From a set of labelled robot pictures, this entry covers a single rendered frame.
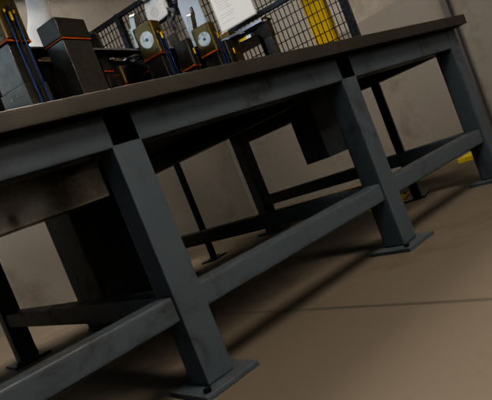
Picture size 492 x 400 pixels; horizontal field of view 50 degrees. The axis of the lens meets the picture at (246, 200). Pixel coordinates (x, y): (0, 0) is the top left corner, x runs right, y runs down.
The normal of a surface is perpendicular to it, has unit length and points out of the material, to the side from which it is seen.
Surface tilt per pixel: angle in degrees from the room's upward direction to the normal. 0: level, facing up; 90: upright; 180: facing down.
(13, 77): 90
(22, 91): 90
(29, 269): 90
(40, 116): 90
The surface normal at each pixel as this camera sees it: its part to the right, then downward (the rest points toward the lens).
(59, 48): -0.45, 0.23
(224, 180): 0.61, -0.20
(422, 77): -0.70, 0.32
